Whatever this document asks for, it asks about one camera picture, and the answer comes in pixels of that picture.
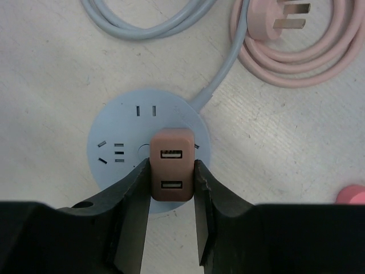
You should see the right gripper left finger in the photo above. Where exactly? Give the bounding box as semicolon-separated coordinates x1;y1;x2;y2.
71;158;151;273

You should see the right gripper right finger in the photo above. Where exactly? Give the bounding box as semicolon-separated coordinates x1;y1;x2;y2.
194;160;257;273

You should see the pink brown charger plug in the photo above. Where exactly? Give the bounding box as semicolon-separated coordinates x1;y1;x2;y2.
149;128;195;202

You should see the coral pink plug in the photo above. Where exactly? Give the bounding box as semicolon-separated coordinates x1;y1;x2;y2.
336;184;365;204

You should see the blue round power strip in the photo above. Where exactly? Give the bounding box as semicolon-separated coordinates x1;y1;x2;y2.
87;88;212;214

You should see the pink power cord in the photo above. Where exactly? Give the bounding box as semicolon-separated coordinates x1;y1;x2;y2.
229;0;365;88

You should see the blue power cord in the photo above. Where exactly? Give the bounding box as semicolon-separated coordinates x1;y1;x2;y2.
80;0;252;111

